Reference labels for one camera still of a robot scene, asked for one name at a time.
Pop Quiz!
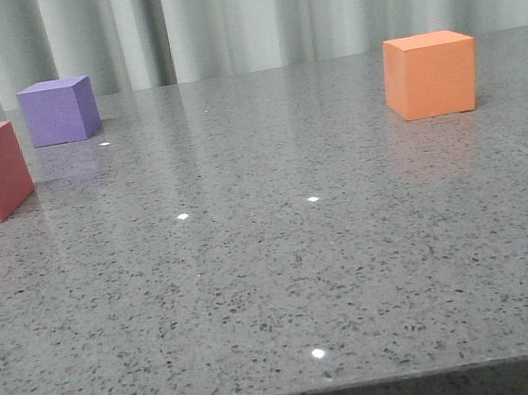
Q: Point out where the purple foam cube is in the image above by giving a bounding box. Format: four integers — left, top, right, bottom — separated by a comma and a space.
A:
17, 75, 102, 147

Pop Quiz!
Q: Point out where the orange foam cube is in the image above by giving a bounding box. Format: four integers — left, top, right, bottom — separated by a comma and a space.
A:
382, 30, 477, 121

